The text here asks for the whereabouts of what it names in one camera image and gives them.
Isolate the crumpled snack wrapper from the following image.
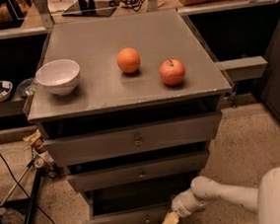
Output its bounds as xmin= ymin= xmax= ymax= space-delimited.
xmin=23 ymin=130 xmax=43 ymax=150

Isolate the black floor cable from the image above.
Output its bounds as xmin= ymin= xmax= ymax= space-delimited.
xmin=0 ymin=128 xmax=68 ymax=224

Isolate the black monitor base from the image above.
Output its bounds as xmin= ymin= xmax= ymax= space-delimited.
xmin=62 ymin=0 xmax=117 ymax=18

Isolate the grey drawer cabinet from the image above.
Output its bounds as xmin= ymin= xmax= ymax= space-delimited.
xmin=15 ymin=4 xmax=245 ymax=224

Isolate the orange fruit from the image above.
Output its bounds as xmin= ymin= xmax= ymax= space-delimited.
xmin=117 ymin=47 xmax=140 ymax=74

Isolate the grey top drawer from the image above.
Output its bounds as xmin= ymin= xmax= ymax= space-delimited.
xmin=44 ymin=112 xmax=222 ymax=167

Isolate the clear plastic bottle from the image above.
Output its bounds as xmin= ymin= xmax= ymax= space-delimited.
xmin=0 ymin=206 xmax=25 ymax=224

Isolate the black tripod stand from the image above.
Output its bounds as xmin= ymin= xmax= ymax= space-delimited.
xmin=0 ymin=158 xmax=49 ymax=224

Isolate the dark small bowl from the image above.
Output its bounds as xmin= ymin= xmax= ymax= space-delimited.
xmin=16 ymin=78 xmax=36 ymax=99

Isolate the grey drawer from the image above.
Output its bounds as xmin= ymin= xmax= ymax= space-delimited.
xmin=67 ymin=150 xmax=209 ymax=192
xmin=82 ymin=173 xmax=195 ymax=224
xmin=44 ymin=112 xmax=222 ymax=167

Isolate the red apple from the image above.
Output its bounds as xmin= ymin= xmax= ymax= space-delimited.
xmin=159 ymin=59 xmax=185 ymax=86

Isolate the grey left shelf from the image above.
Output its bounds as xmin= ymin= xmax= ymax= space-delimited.
xmin=0 ymin=95 xmax=25 ymax=117

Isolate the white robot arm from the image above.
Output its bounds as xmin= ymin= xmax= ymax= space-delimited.
xmin=162 ymin=167 xmax=280 ymax=224

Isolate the grey side shelf right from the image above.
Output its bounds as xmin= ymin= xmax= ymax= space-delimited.
xmin=216 ymin=56 xmax=268 ymax=82

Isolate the grey middle drawer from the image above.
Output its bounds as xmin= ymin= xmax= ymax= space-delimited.
xmin=67 ymin=150 xmax=209 ymax=192

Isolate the grey bottom drawer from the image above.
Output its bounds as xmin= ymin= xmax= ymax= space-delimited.
xmin=82 ymin=173 xmax=195 ymax=224

